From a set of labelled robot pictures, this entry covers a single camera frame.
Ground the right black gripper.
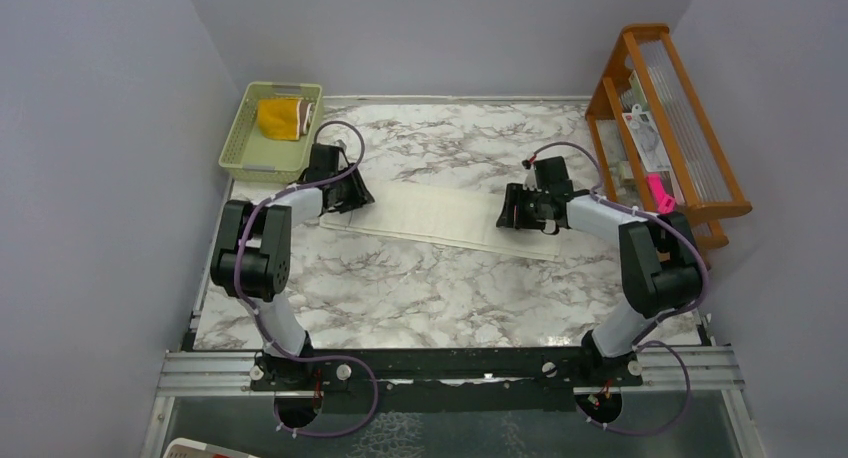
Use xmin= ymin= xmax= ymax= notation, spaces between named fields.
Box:
xmin=498 ymin=181 xmax=550 ymax=229

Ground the cream white towel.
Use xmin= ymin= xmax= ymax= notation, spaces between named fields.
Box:
xmin=320 ymin=181 xmax=560 ymax=261

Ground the brown yellow bear towel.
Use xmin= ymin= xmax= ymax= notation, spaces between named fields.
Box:
xmin=257 ymin=98 xmax=314 ymax=141

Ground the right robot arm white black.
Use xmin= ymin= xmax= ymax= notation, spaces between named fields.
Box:
xmin=496 ymin=157 xmax=708 ymax=385

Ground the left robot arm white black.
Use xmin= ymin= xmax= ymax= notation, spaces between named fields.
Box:
xmin=210 ymin=144 xmax=374 ymax=389

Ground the green plastic basket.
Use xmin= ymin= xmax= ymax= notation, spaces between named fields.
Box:
xmin=218 ymin=81 xmax=324 ymax=184

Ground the pink plastic item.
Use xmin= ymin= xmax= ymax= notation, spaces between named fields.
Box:
xmin=645 ymin=174 xmax=677 ymax=214

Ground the white packaged item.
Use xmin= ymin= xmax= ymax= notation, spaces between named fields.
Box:
xmin=622 ymin=104 xmax=672 ymax=173

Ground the orange wooden rack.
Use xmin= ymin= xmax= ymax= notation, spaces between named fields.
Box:
xmin=585 ymin=23 xmax=752 ymax=250

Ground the red white box corner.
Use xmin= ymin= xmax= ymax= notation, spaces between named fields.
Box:
xmin=162 ymin=438 xmax=256 ymax=458

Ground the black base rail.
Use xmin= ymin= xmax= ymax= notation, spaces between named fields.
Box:
xmin=249 ymin=346 xmax=643 ymax=415

